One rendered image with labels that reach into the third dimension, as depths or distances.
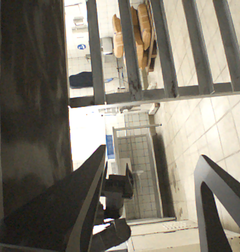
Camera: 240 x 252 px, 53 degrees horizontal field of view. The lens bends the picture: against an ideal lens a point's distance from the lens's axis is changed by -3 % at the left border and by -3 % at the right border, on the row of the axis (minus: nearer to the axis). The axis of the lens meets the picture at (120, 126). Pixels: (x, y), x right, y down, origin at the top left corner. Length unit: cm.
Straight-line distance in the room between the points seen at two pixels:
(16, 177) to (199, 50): 57
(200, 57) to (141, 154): 441
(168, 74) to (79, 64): 528
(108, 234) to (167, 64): 50
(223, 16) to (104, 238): 71
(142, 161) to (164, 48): 440
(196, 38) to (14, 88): 54
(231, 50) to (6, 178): 64
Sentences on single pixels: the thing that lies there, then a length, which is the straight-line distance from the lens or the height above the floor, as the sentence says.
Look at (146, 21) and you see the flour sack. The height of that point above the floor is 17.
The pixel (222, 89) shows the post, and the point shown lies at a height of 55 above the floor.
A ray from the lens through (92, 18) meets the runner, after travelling 74.
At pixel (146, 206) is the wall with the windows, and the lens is 495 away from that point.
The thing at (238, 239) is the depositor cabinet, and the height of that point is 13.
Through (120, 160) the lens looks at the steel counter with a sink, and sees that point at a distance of 438.
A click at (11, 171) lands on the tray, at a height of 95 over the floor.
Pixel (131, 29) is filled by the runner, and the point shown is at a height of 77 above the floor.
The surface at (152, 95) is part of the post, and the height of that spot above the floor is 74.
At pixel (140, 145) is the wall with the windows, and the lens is 508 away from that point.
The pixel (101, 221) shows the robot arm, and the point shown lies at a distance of 77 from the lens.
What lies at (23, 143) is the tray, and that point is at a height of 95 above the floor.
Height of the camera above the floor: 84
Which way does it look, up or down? 1 degrees down
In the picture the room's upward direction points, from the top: 96 degrees counter-clockwise
